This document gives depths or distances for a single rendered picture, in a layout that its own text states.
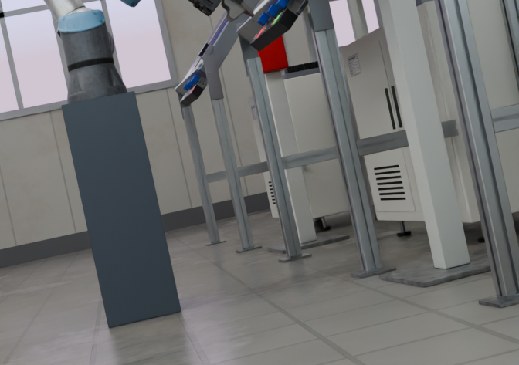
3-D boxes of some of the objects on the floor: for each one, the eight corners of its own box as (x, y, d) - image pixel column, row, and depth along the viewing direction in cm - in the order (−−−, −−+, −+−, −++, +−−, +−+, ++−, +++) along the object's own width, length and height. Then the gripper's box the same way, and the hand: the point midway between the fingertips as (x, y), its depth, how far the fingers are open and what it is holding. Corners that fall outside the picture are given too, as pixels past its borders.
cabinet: (475, 247, 240) (423, 1, 239) (380, 238, 308) (339, 48, 308) (700, 192, 254) (651, -39, 254) (561, 196, 322) (522, 14, 322)
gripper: (173, -7, 263) (237, 38, 266) (178, -15, 254) (244, 32, 257) (190, -33, 264) (254, 12, 268) (195, -41, 255) (261, 6, 259)
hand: (251, 11), depth 263 cm, fingers closed
